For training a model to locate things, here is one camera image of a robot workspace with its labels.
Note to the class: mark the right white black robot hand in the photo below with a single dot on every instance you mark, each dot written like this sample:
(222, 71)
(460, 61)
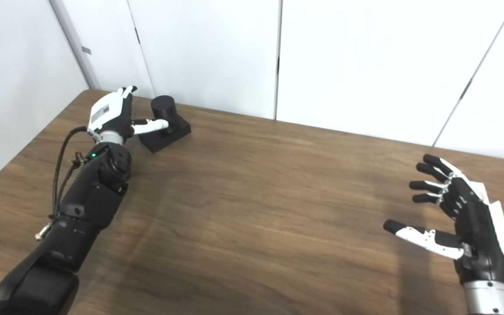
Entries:
(479, 236)

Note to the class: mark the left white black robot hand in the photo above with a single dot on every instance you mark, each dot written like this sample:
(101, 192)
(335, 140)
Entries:
(105, 109)

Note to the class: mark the black peg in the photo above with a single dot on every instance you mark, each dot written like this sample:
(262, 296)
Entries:
(164, 111)

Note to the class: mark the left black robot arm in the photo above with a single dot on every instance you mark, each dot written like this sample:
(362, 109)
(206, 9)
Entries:
(81, 205)

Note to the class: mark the small gray wall tag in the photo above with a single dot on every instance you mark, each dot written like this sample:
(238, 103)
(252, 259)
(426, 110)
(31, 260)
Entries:
(86, 50)

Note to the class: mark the gray wall corner post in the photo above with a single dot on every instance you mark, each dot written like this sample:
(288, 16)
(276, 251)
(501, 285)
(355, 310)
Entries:
(72, 43)

